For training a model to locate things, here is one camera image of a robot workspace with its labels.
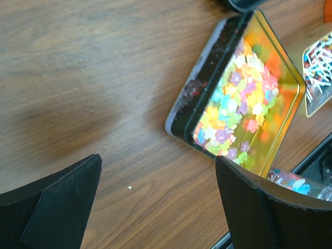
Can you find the orange tray of lollipops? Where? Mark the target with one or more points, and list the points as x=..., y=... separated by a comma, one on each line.
x=328, y=11

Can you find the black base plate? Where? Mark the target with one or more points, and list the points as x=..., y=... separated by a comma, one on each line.
x=315, y=166

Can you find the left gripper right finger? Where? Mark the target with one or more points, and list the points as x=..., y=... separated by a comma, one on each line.
x=262, y=214

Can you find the black serving tray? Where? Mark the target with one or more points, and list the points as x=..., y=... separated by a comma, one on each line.
x=240, y=6

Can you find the gold tin of gummy candies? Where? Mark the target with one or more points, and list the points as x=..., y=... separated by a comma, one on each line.
x=241, y=95

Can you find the clear glass jar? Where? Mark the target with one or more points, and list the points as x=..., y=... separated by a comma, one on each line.
x=300, y=184

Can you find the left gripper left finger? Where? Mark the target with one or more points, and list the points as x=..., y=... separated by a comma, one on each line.
x=51, y=212

